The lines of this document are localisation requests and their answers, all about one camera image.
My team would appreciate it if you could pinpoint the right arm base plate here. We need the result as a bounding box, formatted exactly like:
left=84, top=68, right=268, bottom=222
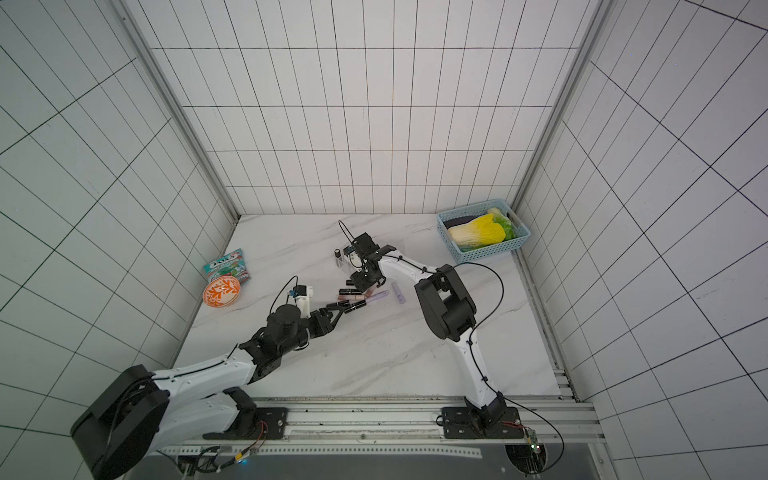
left=436, top=407, right=525, bottom=440

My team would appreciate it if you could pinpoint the right black cable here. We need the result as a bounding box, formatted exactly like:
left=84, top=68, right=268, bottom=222
left=434, top=262, right=566, bottom=475

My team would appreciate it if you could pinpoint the black silver-band lipstick Shuzili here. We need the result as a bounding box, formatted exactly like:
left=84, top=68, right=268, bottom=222
left=344, top=300, right=367, bottom=314

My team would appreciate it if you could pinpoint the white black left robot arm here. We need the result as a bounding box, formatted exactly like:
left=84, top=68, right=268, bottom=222
left=70, top=302, right=351, bottom=479

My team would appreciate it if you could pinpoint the black cable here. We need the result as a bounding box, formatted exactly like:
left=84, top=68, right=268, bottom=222
left=173, top=419, right=269, bottom=476
left=434, top=262, right=566, bottom=475

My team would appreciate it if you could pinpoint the lilac tube black cap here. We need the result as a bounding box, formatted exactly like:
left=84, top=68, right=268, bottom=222
left=366, top=290, right=389, bottom=303

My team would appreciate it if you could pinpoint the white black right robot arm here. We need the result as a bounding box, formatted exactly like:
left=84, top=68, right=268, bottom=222
left=334, top=245, right=507, bottom=430

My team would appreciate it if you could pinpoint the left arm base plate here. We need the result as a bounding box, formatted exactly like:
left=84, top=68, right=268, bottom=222
left=226, top=407, right=289, bottom=441

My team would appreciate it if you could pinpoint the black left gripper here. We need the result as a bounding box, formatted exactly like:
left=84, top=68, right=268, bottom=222
left=280, top=307, right=343, bottom=354

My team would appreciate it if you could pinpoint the orange patterned round lid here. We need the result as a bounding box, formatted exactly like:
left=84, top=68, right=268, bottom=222
left=202, top=275, right=241, bottom=308

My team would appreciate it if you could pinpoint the left black cable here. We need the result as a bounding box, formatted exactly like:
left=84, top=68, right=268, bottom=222
left=173, top=419, right=269, bottom=476

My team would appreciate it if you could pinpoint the light blue perforated basket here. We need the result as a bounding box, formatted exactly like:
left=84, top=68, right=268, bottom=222
left=437, top=199, right=531, bottom=263

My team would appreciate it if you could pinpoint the yellow toy cabbage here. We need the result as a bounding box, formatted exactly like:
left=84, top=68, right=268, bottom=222
left=448, top=207, right=516, bottom=250

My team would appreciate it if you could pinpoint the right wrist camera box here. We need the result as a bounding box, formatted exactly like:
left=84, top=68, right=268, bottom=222
left=351, top=233, right=379, bottom=260

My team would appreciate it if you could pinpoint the lilac lip gloss tube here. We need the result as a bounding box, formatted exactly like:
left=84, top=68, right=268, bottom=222
left=392, top=283, right=406, bottom=304

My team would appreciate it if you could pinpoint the teal snack packet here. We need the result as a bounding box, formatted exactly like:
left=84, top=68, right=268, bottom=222
left=203, top=249, right=251, bottom=284

